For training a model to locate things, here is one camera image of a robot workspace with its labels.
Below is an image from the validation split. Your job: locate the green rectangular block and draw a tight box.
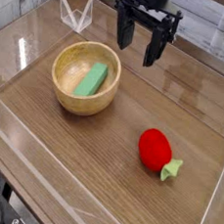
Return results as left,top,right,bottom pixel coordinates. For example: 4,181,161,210
72,63,108,97

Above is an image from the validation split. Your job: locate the clear acrylic corner bracket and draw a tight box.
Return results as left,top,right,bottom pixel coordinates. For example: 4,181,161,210
60,0,93,33

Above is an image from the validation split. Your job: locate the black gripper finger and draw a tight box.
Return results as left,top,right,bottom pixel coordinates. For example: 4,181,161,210
143,25,168,67
116,3,135,49

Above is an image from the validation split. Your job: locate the red felt strawberry toy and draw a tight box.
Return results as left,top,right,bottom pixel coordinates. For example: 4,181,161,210
138,128,183,181

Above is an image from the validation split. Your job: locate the clear acrylic tray wall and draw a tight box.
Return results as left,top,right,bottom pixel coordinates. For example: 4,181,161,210
0,99,122,224

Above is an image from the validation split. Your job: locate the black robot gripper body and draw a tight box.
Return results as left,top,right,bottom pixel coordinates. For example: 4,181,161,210
116,0,183,43

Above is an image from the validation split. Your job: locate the light wooden bowl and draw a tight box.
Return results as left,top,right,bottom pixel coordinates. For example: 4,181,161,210
51,41,122,116

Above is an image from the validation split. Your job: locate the black table leg bracket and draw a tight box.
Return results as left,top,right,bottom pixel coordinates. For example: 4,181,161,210
0,183,24,224

